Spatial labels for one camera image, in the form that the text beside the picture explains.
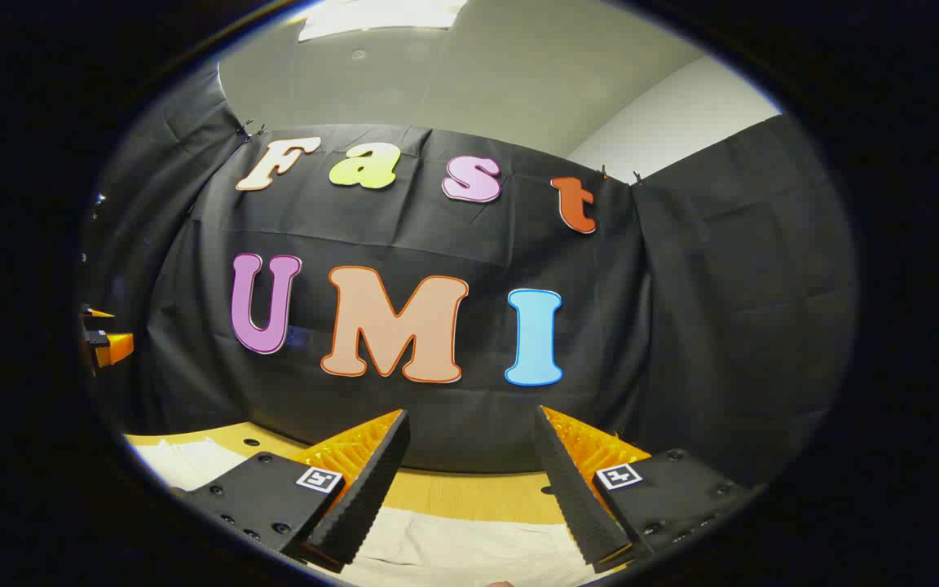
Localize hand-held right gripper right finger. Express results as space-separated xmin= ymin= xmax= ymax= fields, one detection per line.
xmin=533 ymin=405 xmax=764 ymax=574

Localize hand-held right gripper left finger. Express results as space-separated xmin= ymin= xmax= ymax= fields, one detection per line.
xmin=170 ymin=409 xmax=411 ymax=574

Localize white jeans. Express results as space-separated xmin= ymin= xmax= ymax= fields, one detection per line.
xmin=134 ymin=439 xmax=598 ymax=587

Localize black backdrop cloth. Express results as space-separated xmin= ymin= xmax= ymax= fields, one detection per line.
xmin=78 ymin=61 xmax=859 ymax=490

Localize ceiling light panel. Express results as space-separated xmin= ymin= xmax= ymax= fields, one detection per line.
xmin=298 ymin=0 xmax=468 ymax=43

